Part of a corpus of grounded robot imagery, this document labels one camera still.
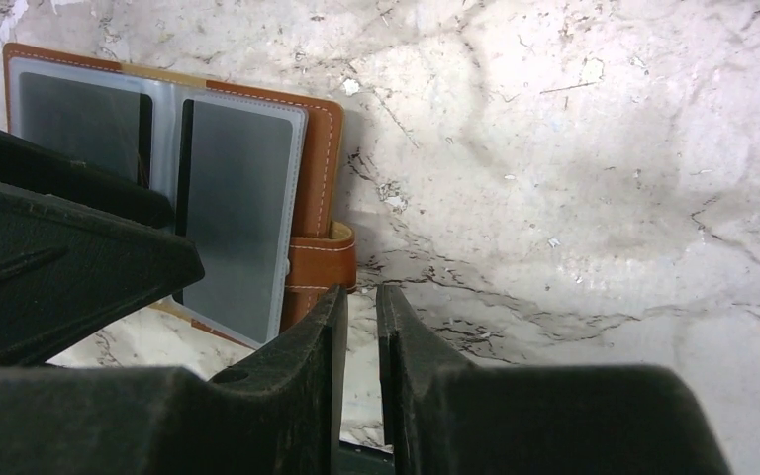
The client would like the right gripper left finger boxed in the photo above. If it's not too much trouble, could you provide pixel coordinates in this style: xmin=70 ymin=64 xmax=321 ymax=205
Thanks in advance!
xmin=0 ymin=286 xmax=348 ymax=474

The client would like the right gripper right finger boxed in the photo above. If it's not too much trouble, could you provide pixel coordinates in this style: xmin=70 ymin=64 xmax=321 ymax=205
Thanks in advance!
xmin=376 ymin=285 xmax=730 ymax=474

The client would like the brown leather card holder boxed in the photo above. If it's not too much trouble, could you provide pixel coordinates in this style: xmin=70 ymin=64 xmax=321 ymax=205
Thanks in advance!
xmin=3 ymin=43 xmax=356 ymax=348

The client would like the black credit card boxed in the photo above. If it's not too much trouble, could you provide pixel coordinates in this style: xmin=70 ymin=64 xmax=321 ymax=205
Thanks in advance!
xmin=18 ymin=72 xmax=153 ymax=188

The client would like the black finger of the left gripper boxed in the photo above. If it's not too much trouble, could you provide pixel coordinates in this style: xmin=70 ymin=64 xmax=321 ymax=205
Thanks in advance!
xmin=0 ymin=130 xmax=204 ymax=366

